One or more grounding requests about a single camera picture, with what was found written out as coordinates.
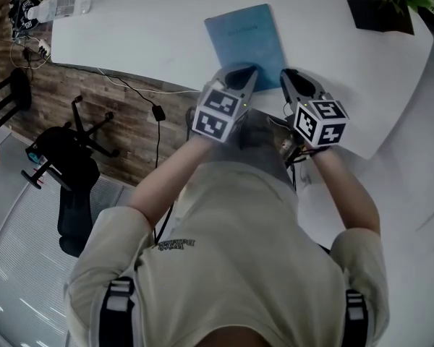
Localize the black plant pot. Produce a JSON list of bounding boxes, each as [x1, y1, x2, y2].
[[346, 0, 415, 36]]

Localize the blue notebook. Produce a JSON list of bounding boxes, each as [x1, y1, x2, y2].
[[203, 3, 286, 94]]

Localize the black lanyard cord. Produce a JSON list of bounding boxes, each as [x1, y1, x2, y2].
[[152, 200, 176, 249]]

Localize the grey trousers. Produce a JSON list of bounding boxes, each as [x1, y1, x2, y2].
[[208, 108, 298, 192]]

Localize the black and white harness strap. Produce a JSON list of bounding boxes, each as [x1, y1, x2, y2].
[[98, 277, 137, 347], [344, 288, 370, 347]]

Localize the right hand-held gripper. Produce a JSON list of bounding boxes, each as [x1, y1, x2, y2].
[[279, 69, 350, 148]]

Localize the person's left forearm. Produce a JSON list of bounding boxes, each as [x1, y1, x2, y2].
[[127, 134, 218, 231]]

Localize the beige t-shirt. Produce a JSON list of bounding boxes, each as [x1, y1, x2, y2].
[[63, 160, 391, 347]]

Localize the black cable with power adapter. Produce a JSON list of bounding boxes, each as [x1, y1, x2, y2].
[[50, 60, 167, 169]]

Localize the person's right forearm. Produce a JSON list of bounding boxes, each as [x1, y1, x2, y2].
[[310, 149, 381, 236]]

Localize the spare gripper with printed cube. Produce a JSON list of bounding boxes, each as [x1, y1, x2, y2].
[[8, 0, 41, 33]]

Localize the black office chair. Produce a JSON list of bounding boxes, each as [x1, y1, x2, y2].
[[20, 95, 121, 258]]

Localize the waist device with wires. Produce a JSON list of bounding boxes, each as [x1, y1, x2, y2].
[[266, 115, 321, 166]]

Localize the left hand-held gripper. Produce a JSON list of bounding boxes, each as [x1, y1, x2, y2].
[[191, 64, 260, 145]]

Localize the clear plastic water bottle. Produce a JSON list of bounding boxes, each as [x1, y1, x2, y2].
[[26, 0, 93, 24]]

